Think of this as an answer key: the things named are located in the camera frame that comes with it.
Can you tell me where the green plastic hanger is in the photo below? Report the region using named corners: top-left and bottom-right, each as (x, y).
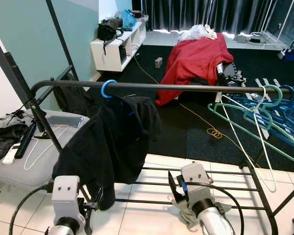
top-left (207, 85), bottom-right (294, 168)
top-left (220, 95), bottom-right (294, 147)

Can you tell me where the grey cloth rag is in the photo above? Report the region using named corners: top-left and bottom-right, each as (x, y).
top-left (171, 198), bottom-right (199, 231)

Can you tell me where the orange cable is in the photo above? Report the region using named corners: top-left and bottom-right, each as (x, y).
top-left (132, 49), bottom-right (260, 162)

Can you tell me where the black duffel bag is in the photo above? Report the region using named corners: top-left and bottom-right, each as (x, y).
top-left (97, 17), bottom-right (124, 55)

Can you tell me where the white shelf unit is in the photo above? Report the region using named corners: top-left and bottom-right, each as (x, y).
top-left (91, 21), bottom-right (147, 72)

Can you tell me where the white remote control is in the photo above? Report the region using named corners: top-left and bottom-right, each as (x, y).
top-left (2, 143), bottom-right (22, 165)

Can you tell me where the red blanket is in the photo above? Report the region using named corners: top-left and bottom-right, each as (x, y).
top-left (155, 33), bottom-right (234, 106)

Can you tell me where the grey padded ottoman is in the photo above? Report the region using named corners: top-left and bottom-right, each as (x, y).
top-left (0, 110), bottom-right (90, 189)

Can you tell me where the dark curtain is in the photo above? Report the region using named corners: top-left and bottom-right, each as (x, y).
top-left (132, 0), bottom-right (294, 36)

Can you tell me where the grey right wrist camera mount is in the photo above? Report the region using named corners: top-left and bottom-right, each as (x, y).
top-left (180, 163), bottom-right (211, 202)

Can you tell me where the blue mop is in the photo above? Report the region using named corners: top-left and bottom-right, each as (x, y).
top-left (277, 20), bottom-right (294, 62)

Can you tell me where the black hair straightener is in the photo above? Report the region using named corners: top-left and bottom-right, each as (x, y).
top-left (15, 122), bottom-right (38, 160)

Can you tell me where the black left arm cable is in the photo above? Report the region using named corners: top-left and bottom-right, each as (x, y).
top-left (10, 184), bottom-right (53, 235)

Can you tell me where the white wire hanger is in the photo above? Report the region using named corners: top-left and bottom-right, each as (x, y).
top-left (220, 86), bottom-right (277, 192)
top-left (24, 137), bottom-right (52, 171)

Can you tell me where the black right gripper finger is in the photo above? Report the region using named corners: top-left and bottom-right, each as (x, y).
top-left (169, 172), bottom-right (180, 201)

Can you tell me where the black garment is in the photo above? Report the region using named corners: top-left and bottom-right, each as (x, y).
top-left (53, 95), bottom-right (161, 211)

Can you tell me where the black backpack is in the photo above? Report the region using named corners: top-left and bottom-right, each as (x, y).
top-left (53, 73), bottom-right (90, 116)

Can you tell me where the white power strip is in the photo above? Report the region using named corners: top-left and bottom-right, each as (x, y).
top-left (238, 32), bottom-right (277, 46)

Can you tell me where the blue bag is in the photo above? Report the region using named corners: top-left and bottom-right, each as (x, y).
top-left (120, 10), bottom-right (138, 31)

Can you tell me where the black metal clothes rack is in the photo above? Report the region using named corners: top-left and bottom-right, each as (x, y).
top-left (4, 51), bottom-right (294, 235)

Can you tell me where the black strapped bag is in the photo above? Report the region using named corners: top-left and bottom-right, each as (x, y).
top-left (0, 114), bottom-right (28, 165)

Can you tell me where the white plastic bag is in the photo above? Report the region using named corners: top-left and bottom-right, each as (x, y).
top-left (177, 24), bottom-right (218, 42)

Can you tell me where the blue plastic hanger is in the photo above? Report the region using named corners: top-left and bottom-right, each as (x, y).
top-left (230, 98), bottom-right (294, 157)
top-left (235, 86), bottom-right (294, 142)
top-left (101, 79), bottom-right (118, 98)

